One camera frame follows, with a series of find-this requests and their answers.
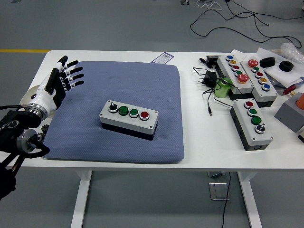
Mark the blue-grey textured mat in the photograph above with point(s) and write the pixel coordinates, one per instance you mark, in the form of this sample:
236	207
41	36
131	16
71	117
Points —
142	83

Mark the metal floor socket plate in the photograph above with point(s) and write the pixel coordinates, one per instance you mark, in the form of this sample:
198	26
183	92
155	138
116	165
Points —
217	190

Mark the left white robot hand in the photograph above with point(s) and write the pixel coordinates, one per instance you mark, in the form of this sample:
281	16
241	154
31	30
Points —
44	98

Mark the plain grey box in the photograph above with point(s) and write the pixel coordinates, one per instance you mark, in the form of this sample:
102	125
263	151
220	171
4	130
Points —
287	114

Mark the orange object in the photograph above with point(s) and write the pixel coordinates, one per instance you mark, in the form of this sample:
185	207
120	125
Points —
300	101

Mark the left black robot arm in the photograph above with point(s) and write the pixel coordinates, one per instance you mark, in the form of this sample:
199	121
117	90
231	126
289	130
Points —
14	126

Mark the purple barcode label card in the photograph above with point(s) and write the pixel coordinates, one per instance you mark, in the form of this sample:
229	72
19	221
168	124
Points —
162	58

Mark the grey four-button control box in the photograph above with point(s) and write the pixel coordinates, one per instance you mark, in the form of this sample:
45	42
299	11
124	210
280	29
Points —
244	123
128	122

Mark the white and black object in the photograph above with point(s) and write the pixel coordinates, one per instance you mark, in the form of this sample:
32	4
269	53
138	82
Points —
301	135

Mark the grey five-button control box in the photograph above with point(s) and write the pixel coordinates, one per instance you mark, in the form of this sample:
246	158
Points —
249	71
225	65

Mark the white table leg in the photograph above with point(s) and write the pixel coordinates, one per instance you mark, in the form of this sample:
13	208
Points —
251	202
79	202

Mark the large white paper sheet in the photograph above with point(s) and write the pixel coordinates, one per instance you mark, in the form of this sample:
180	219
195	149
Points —
282	76

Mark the clear bubble wrap bag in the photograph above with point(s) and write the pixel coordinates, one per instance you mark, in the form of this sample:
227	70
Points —
291	51

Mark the small white paper sheet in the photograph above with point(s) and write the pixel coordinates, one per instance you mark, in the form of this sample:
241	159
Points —
238	53

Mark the small black device box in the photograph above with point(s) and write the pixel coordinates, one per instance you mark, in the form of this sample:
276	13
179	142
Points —
211	61

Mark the light green foam block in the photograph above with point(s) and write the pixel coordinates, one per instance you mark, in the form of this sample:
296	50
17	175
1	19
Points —
222	91

